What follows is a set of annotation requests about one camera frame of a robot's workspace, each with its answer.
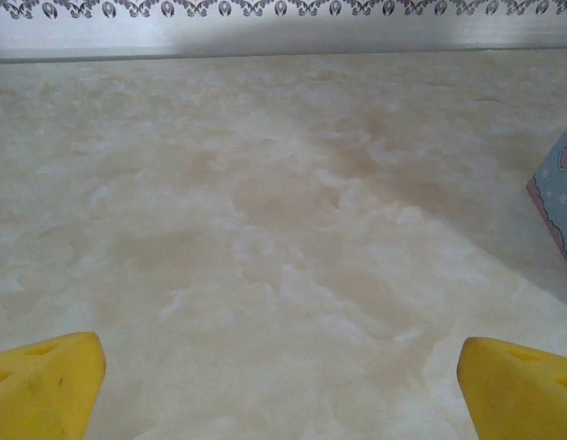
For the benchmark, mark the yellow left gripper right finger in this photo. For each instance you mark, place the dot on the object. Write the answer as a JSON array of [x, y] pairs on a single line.
[[521, 394]]

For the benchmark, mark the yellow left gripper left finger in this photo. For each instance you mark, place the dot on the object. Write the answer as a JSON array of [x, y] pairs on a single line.
[[40, 389]]

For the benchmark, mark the blue star-patterned box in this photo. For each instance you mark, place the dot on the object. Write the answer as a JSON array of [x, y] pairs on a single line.
[[560, 201]]

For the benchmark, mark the aluminium back frame rail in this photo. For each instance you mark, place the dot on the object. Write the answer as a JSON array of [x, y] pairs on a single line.
[[127, 39]]

